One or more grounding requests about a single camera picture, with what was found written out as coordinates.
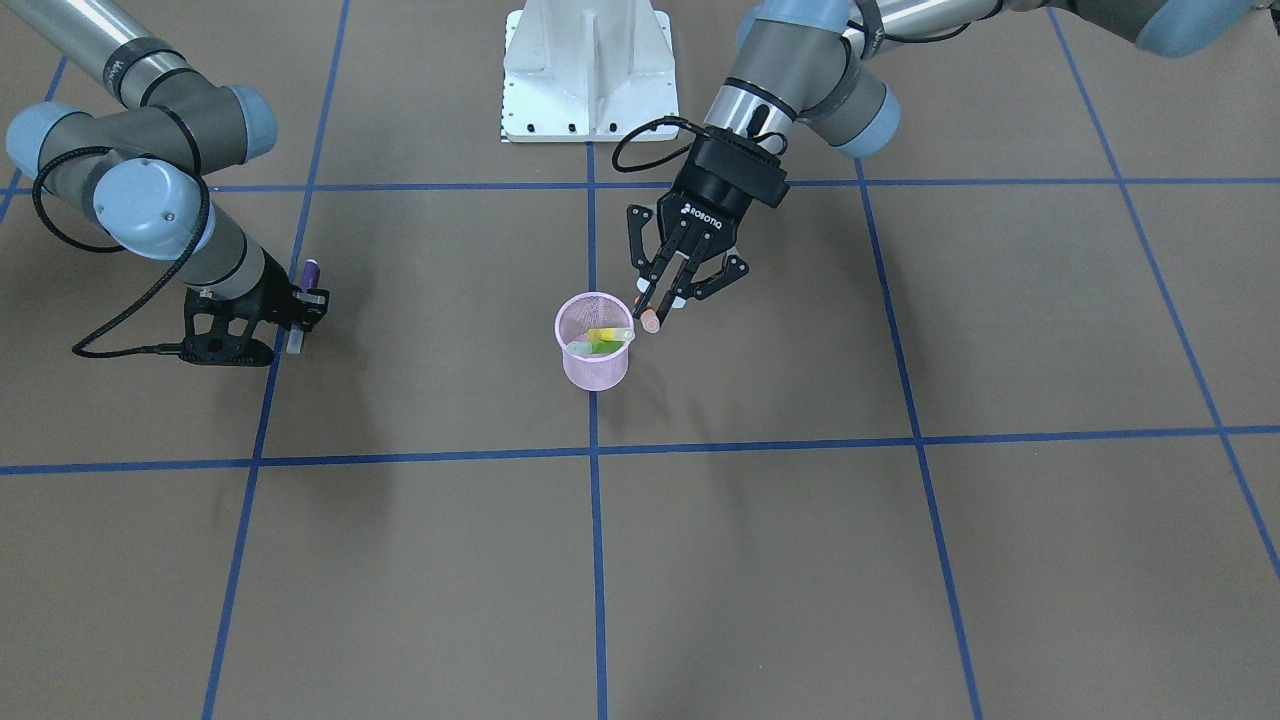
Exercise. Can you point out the green highlighter pen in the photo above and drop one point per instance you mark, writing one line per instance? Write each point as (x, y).
(586, 348)

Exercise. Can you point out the purple highlighter pen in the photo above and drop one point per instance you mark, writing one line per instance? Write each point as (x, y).
(309, 278)

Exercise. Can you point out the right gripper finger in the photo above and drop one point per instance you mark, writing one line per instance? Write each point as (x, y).
(307, 320)
(314, 299)

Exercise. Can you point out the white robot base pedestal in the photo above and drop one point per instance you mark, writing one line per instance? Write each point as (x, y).
(586, 71)

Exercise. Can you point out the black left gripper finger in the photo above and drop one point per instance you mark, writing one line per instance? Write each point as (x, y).
(692, 283)
(679, 241)

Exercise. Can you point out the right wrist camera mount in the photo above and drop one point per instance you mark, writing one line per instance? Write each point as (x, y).
(219, 332)

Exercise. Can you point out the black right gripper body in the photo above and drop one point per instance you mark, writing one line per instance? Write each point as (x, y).
(272, 300)

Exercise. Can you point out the pink mesh pen holder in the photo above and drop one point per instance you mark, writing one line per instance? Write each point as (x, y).
(576, 316)

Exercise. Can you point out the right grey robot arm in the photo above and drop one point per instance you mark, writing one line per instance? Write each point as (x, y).
(139, 175)

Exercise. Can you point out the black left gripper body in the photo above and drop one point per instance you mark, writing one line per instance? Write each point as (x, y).
(712, 200)

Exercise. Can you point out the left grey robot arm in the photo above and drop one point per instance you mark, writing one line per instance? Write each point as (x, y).
(855, 74)

